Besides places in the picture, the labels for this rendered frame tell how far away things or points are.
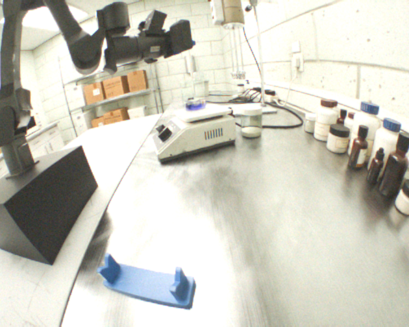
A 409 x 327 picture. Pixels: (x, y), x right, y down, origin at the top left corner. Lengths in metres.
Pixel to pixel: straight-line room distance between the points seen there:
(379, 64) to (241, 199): 0.52
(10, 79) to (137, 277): 0.38
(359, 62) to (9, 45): 0.84
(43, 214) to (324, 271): 0.36
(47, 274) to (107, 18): 0.43
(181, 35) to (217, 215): 0.30
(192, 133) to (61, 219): 0.31
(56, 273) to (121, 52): 0.37
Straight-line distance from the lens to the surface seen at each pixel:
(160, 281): 0.20
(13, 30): 0.43
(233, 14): 0.81
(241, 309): 0.19
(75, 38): 0.38
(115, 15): 0.39
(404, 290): 0.27
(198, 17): 2.97
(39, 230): 0.29
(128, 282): 0.21
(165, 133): 0.43
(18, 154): 0.38
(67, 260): 0.30
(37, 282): 0.31
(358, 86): 0.66
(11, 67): 0.41
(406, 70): 0.56
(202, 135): 0.42
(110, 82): 2.71
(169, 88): 2.84
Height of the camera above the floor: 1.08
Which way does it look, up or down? 28 degrees down
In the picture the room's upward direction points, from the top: 7 degrees counter-clockwise
